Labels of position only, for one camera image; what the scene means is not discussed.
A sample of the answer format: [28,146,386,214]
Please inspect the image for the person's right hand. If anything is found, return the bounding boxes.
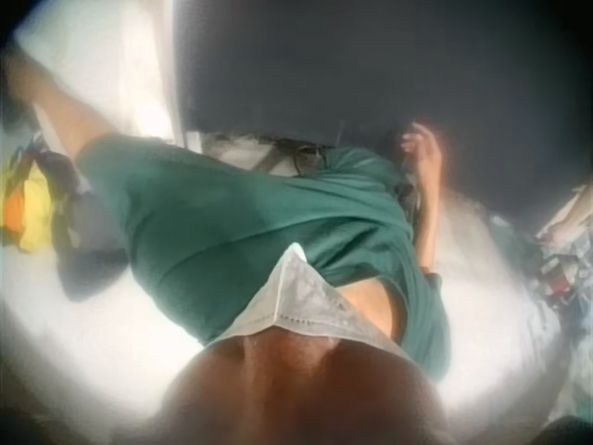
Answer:
[399,121,445,187]

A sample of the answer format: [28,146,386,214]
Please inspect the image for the dark grey fabric surface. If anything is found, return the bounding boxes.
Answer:
[178,0,593,219]

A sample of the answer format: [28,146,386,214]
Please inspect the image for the grey checked cloth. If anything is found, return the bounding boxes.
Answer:
[201,131,302,178]

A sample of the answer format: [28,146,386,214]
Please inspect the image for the heap of mixed colourful items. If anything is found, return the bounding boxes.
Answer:
[531,183,593,317]

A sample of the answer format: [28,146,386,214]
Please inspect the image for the white upright panel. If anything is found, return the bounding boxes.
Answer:
[114,0,190,143]

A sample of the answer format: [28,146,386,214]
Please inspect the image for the heap of yellow and dark clothes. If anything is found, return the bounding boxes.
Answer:
[0,132,130,303]

